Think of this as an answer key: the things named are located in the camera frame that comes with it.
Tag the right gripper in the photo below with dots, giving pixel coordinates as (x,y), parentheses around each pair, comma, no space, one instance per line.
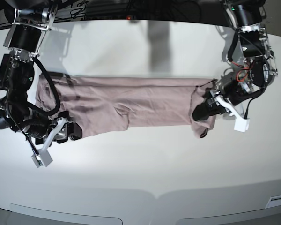
(46,131)

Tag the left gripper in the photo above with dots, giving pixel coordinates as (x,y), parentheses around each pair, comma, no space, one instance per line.
(226,97)

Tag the mauve T-shirt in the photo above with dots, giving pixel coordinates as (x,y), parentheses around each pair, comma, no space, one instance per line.
(107,104)

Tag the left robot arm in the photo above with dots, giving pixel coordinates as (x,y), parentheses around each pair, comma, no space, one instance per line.
(251,52)

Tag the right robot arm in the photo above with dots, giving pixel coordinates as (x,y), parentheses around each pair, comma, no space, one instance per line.
(32,20)

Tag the power strip with red light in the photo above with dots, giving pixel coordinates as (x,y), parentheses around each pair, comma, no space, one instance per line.
(108,17)

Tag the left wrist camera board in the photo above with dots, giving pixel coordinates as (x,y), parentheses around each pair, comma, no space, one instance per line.
(241,124)

